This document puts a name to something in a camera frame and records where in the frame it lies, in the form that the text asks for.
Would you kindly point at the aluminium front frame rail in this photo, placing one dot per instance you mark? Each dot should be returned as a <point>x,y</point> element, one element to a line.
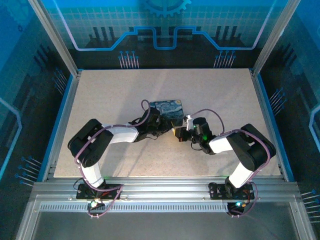
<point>162,186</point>

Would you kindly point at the base connector with led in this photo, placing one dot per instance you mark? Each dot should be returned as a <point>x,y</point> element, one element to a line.
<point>95,203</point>
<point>237,206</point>

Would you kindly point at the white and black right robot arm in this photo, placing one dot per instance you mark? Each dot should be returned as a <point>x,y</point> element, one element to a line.
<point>250,150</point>

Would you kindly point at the aluminium upright frame post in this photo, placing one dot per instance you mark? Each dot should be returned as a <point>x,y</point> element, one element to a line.
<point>273,35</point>
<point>53,35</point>

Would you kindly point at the left base connector with LED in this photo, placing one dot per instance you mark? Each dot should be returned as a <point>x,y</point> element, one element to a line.
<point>95,203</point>

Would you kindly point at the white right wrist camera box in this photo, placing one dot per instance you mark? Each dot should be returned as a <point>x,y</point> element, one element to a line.
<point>188,121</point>

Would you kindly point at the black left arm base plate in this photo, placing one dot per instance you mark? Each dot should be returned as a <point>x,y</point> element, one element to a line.
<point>112,192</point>

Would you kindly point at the aluminium side frame rail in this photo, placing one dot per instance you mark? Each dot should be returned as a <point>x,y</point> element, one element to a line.
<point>70,100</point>
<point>265,105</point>

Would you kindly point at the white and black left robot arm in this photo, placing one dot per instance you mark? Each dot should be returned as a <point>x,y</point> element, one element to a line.
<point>100,142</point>

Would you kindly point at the right base connector with LED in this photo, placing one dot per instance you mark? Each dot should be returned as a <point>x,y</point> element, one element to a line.
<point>237,206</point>

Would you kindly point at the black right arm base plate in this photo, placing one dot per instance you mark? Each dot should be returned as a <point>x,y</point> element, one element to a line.
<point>217,191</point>

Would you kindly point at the starry night print box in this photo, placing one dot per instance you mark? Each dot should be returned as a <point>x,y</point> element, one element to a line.
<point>170,110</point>

